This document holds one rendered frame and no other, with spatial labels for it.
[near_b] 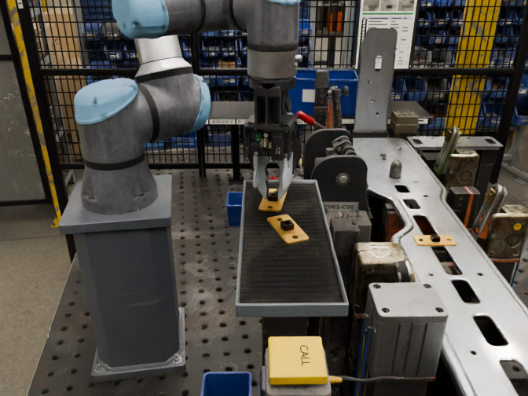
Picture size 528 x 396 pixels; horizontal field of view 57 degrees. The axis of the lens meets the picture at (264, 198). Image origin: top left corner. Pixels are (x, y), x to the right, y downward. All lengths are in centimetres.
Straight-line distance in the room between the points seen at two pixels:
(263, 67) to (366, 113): 104
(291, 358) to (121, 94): 57
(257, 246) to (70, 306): 81
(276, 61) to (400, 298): 38
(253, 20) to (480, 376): 60
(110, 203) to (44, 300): 178
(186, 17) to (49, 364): 87
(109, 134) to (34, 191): 244
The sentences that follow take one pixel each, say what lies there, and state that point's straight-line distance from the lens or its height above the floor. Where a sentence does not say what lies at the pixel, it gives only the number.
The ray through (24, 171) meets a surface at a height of 36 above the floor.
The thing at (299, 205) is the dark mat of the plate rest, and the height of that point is 116.
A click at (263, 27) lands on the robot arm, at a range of 71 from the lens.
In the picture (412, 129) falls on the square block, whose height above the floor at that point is 101.
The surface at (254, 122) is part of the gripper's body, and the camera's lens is 75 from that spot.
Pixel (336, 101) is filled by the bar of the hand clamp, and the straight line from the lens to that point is 139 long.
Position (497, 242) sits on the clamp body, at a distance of 120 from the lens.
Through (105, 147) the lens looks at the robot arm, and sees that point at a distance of 94.
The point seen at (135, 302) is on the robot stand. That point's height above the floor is 90.
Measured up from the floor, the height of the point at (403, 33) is 129.
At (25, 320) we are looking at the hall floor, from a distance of 262.
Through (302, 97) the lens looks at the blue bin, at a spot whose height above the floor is 110.
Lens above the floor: 154
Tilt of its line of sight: 27 degrees down
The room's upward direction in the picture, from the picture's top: straight up
